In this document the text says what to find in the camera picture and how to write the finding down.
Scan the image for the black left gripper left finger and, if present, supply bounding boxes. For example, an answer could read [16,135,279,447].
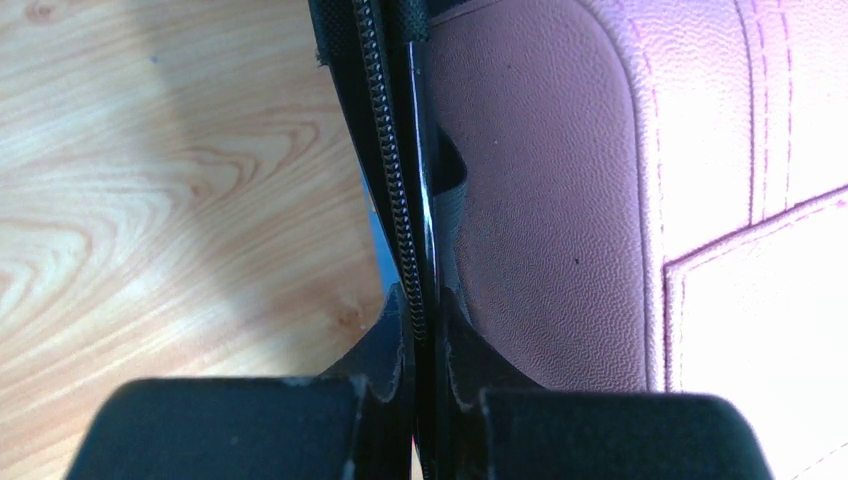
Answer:
[68,286,415,479]

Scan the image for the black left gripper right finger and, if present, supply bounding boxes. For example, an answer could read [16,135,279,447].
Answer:
[433,289,770,479]

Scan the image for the blue fish-print suitcase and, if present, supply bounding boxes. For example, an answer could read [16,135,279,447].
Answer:
[309,0,456,479]

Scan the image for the pink leather toiletry bag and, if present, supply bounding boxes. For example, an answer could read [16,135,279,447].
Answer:
[431,1,847,479]

